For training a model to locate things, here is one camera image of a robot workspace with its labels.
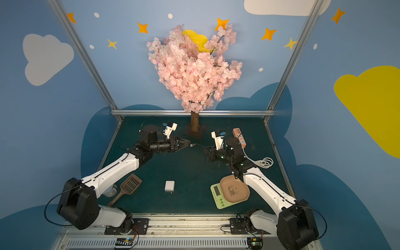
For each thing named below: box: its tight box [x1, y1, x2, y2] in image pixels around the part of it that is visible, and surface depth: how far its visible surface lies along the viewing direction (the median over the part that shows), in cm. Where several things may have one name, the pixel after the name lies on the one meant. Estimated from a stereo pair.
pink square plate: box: [219, 173, 250, 203], surface depth 84 cm
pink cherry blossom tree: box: [146, 25, 243, 140], surface depth 75 cm
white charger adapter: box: [164, 180, 175, 195], surface depth 88 cm
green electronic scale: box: [210, 182, 249, 210], surface depth 84 cm
